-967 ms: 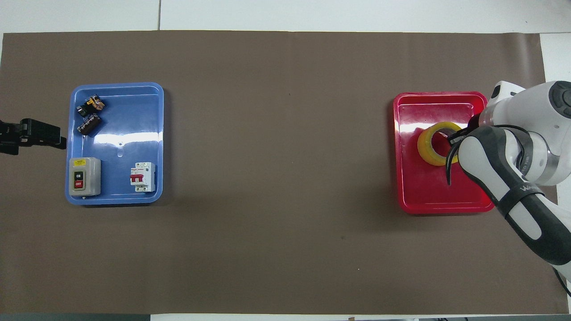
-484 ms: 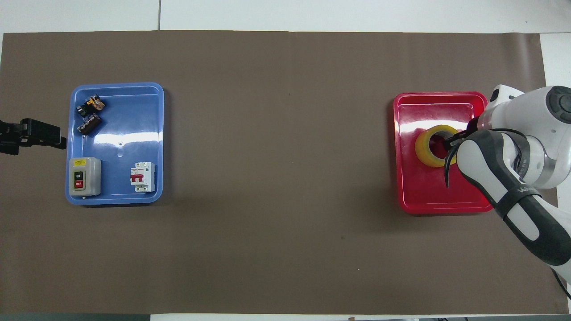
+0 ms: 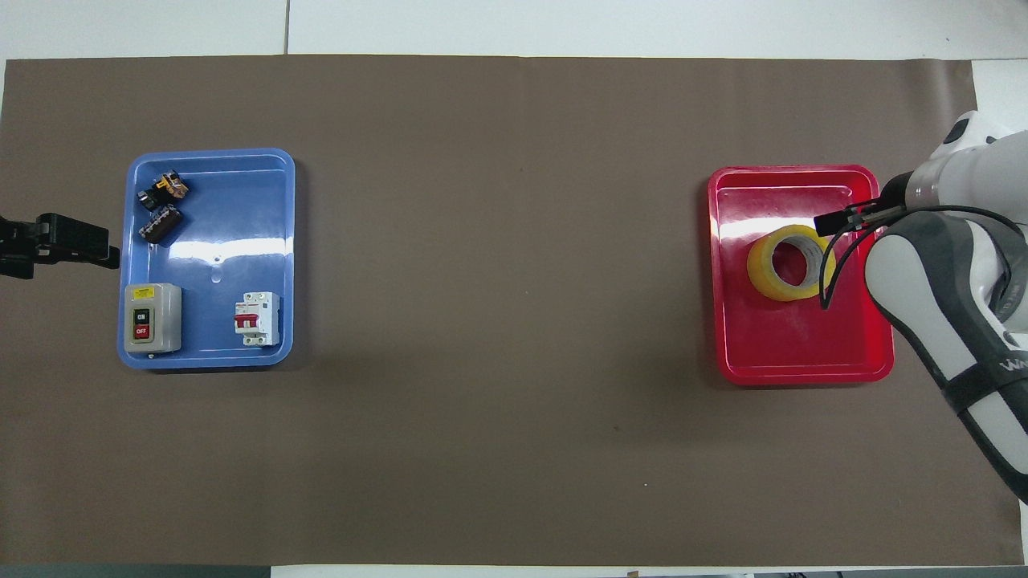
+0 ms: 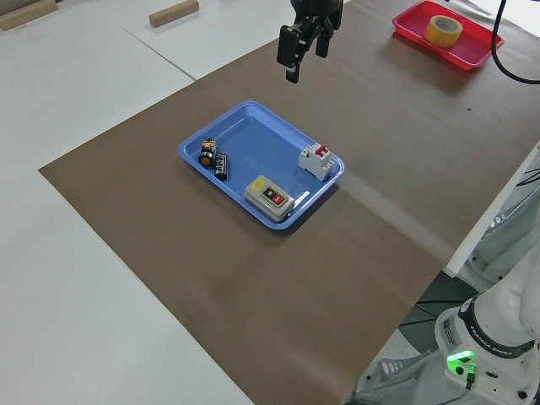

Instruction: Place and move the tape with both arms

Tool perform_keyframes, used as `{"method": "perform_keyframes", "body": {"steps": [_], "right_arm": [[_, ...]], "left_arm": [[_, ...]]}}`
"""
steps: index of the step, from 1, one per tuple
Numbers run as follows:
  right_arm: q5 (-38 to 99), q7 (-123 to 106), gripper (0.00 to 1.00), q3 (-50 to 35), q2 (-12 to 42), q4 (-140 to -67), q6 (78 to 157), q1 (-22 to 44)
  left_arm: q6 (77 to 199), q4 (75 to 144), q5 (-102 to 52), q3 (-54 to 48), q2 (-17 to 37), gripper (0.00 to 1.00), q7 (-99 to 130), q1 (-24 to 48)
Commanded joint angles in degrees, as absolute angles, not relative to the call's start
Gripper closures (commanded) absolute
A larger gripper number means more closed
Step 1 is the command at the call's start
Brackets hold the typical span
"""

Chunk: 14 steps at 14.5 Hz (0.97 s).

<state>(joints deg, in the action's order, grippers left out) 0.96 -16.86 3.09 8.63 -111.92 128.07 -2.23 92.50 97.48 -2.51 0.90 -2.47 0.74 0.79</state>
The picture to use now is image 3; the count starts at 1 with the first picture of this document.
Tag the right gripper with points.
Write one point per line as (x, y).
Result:
(895, 193)

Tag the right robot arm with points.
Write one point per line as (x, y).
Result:
(948, 305)

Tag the yellow tape roll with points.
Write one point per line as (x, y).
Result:
(763, 273)

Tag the red plastic tray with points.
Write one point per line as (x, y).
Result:
(795, 345)

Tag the white circuit breaker red lever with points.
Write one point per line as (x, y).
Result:
(259, 319)

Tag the blue plastic tray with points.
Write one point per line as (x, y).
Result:
(225, 241)

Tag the black and yellow small component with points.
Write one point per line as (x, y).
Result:
(165, 191)

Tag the dark brown terminal block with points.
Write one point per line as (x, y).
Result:
(161, 225)

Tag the grey on-off switch box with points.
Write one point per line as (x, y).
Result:
(157, 321)

